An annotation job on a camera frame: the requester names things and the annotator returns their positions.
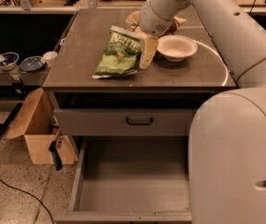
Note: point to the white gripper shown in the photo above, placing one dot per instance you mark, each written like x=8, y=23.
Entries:
x=152, y=21

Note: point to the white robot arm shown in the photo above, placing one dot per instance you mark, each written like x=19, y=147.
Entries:
x=227, y=136

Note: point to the black handled tool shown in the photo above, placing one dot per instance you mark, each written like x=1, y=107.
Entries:
x=54, y=152

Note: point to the grey upper drawer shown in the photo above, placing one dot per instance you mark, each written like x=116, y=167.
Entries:
x=112, y=122

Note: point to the cardboard box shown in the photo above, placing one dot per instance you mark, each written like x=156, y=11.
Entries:
x=33, y=124

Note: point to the open grey middle drawer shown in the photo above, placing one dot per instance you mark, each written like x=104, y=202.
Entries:
x=130, y=180

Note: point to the small white cup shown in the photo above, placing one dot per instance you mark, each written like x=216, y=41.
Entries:
x=49, y=57

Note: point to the brown sea salt chip bag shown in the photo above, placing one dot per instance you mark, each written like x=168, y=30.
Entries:
x=177, y=21

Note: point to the white paper bowl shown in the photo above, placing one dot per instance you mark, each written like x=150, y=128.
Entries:
x=176, y=48

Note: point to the grey side shelf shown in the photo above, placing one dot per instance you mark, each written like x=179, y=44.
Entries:
x=29, y=79

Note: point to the black drawer handle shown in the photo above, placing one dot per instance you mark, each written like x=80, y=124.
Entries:
x=135, y=122

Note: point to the blue plate bowl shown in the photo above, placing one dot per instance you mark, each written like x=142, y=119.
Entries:
x=32, y=64

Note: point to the green jalapeno chip bag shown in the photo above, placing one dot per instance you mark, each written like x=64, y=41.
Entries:
x=122, y=49

